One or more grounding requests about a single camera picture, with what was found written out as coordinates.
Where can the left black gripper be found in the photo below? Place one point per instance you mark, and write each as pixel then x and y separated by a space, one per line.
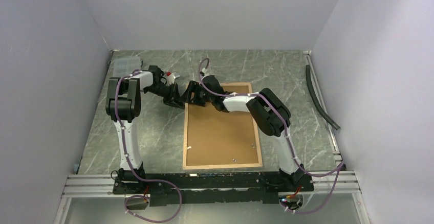
pixel 173 98

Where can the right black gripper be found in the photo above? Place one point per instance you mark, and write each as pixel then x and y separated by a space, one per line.
pixel 193 87

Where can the brown backing board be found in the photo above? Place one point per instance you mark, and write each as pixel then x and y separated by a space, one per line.
pixel 220 131

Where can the white wooden picture frame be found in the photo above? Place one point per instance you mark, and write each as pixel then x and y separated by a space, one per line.
pixel 184 137

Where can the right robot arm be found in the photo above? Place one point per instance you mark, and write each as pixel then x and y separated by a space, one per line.
pixel 270 114

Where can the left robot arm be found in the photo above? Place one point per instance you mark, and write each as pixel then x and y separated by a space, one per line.
pixel 123 105

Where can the clear plastic compartment box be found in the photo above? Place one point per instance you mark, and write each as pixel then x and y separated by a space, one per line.
pixel 126 65

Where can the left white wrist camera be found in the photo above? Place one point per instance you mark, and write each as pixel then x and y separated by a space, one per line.
pixel 171 77

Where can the aluminium extrusion rail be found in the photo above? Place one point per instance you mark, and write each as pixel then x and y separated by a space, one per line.
pixel 344 182

